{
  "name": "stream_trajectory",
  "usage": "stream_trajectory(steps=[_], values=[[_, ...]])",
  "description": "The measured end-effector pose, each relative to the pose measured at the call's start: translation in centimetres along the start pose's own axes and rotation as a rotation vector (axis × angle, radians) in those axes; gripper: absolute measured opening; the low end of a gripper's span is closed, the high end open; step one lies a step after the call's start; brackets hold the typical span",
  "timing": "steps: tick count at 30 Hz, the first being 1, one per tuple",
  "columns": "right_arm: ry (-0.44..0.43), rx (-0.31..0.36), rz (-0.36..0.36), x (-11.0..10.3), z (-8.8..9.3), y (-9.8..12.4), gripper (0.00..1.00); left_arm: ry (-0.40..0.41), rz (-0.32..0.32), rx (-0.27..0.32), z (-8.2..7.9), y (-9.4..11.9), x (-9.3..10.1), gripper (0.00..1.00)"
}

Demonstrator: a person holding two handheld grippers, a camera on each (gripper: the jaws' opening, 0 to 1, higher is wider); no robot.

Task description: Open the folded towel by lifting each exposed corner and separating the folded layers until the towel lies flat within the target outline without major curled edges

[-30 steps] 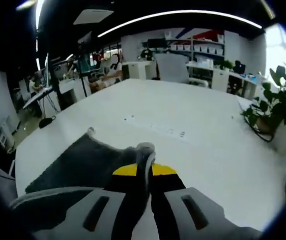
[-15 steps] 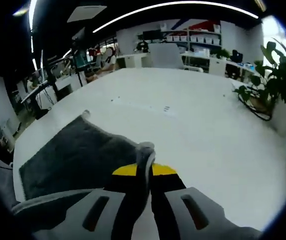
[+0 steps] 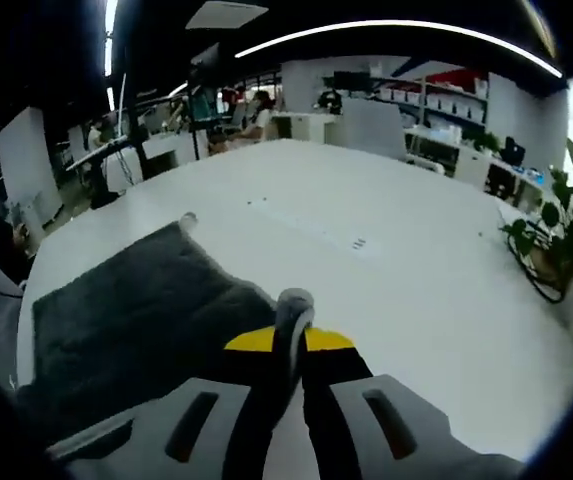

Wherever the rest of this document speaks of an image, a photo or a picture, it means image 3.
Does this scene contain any shelf with white bins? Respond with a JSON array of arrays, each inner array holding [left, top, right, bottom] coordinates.
[[370, 69, 490, 125]]

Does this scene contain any long curved ceiling light strip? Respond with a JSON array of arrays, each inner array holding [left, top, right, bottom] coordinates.
[[234, 19, 565, 80]]

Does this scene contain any ceiling air conditioner panel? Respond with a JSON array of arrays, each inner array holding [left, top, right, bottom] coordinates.
[[185, 0, 270, 30]]

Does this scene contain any black monitor on stand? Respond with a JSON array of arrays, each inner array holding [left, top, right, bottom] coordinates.
[[333, 71, 373, 92]]

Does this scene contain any grey towel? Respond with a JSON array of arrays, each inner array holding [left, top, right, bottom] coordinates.
[[15, 222, 316, 442]]

